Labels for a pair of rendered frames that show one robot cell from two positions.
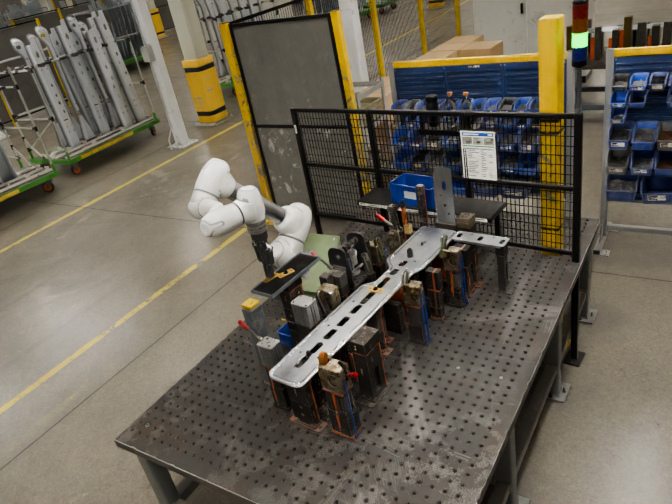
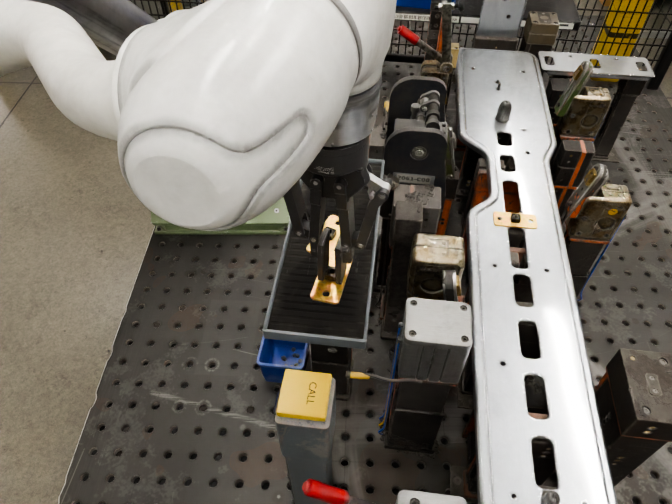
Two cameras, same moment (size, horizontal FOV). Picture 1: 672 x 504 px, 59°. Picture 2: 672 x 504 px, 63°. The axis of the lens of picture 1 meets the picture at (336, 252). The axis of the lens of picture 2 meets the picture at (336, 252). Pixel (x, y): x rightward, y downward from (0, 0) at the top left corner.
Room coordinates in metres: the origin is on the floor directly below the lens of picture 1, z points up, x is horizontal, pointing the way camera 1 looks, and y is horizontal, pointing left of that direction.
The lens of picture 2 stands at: (2.00, 0.57, 1.78)
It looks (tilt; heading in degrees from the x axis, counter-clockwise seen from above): 49 degrees down; 325
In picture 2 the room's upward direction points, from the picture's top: straight up
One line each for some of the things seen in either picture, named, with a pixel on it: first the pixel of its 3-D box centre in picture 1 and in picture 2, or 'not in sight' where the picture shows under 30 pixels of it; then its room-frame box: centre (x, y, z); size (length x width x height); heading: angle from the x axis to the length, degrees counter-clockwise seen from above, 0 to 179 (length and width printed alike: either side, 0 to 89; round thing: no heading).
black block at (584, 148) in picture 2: (436, 294); (559, 192); (2.51, -0.46, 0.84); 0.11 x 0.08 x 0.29; 48
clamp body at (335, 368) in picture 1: (340, 398); not in sight; (1.86, 0.10, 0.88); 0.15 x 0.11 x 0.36; 48
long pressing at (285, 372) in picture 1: (374, 293); (519, 229); (2.40, -0.14, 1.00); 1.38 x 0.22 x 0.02; 138
